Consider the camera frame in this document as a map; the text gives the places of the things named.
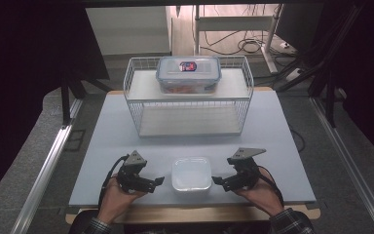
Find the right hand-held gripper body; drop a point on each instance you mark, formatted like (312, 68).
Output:
(246, 169)

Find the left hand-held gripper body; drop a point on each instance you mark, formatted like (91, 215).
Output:
(131, 170)

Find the white square container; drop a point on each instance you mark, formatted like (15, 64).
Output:
(191, 175)

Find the clear food container blue lid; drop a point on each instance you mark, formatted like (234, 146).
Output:
(188, 73)

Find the person's left hand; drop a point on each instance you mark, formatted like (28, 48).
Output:
(117, 198)

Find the person's right hand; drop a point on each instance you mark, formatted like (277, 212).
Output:
(263, 195)

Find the dark floor grate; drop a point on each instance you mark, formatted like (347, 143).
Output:
(75, 140)

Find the black metal stand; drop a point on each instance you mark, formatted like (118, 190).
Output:
(66, 100)
(329, 97)

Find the white power strip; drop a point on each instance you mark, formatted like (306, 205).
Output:
(294, 74)

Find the white cabinet panel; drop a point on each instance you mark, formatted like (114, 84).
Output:
(130, 31)

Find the aluminium floor rail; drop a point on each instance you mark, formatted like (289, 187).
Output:
(42, 175)
(350, 162)

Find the white metal desk frame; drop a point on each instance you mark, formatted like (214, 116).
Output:
(233, 22)

